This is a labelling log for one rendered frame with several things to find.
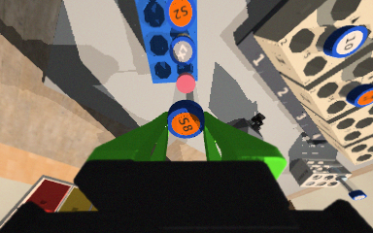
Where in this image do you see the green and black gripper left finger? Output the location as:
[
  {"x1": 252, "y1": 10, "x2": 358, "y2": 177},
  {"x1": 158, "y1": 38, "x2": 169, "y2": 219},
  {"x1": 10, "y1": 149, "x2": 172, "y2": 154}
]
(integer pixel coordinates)
[{"x1": 86, "y1": 112, "x2": 169, "y2": 161}]

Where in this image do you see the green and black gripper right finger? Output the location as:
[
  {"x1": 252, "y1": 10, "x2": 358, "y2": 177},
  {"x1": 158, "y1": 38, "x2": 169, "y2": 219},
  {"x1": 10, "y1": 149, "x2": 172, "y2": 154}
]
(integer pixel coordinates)
[{"x1": 203, "y1": 112, "x2": 287, "y2": 179}]

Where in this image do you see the blue tube rack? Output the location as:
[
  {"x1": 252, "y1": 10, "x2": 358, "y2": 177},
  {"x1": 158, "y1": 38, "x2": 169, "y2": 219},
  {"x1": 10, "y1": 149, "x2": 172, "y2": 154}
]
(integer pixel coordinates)
[{"x1": 135, "y1": 0, "x2": 197, "y2": 83}]

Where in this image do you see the grey flat mat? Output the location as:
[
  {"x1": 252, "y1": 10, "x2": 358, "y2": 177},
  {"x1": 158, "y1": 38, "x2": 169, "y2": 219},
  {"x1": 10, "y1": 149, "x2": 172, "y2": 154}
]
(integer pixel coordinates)
[{"x1": 44, "y1": 0, "x2": 373, "y2": 196}]

